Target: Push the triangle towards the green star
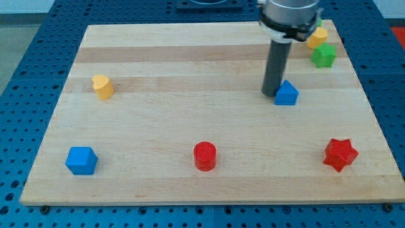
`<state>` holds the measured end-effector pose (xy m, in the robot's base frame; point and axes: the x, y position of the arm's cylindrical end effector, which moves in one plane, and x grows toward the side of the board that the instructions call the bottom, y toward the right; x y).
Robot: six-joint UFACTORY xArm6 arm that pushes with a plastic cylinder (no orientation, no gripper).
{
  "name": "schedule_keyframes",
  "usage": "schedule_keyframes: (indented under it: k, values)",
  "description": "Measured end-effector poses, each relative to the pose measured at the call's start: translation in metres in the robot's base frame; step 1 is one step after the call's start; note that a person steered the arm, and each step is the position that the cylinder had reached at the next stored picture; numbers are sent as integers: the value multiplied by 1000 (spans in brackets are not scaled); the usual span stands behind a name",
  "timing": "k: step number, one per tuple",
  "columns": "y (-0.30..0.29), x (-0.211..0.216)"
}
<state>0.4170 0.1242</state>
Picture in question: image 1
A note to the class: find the blue triangle block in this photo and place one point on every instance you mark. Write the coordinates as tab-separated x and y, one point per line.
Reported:
286	95

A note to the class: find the green star block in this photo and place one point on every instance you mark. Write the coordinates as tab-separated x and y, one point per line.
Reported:
324	55

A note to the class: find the red star block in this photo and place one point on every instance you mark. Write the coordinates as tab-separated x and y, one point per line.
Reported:
339	154

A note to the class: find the red cylinder block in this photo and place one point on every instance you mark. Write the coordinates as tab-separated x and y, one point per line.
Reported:
205	156

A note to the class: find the light wooden board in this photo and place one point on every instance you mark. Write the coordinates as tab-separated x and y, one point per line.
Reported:
178	84

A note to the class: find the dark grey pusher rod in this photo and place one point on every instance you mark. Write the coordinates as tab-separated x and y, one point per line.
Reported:
275	66

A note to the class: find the yellow heart block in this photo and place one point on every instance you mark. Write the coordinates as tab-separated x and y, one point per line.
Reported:
102	86

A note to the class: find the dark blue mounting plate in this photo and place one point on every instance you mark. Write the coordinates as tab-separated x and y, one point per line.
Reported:
185	5

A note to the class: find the blue cube block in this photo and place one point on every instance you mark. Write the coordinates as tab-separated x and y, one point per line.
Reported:
81	161

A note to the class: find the yellow hexagon block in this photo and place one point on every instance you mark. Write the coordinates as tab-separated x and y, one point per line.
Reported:
317	38

